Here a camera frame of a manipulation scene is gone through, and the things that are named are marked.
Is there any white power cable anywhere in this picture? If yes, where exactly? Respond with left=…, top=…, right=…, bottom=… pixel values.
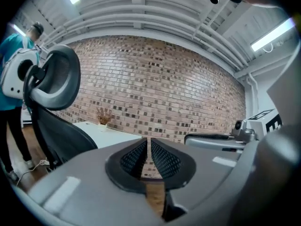
left=16, top=158, right=50, bottom=188

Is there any white desk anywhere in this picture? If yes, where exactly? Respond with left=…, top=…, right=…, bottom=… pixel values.
left=72, top=121, right=143, bottom=149

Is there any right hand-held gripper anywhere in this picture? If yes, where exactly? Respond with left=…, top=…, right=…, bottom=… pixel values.
left=184, top=109, right=283, bottom=152

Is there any dried plant in white pot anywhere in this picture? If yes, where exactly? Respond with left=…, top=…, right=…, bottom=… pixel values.
left=95, top=106, right=113, bottom=133

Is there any black office chair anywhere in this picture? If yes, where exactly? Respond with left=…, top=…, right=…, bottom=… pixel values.
left=23, top=44, right=98, bottom=172

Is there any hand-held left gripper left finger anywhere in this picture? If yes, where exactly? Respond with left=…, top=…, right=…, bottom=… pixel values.
left=27, top=137, right=165, bottom=226

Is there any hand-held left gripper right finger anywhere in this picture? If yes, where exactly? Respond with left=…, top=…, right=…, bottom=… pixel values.
left=150, top=137, right=251, bottom=222

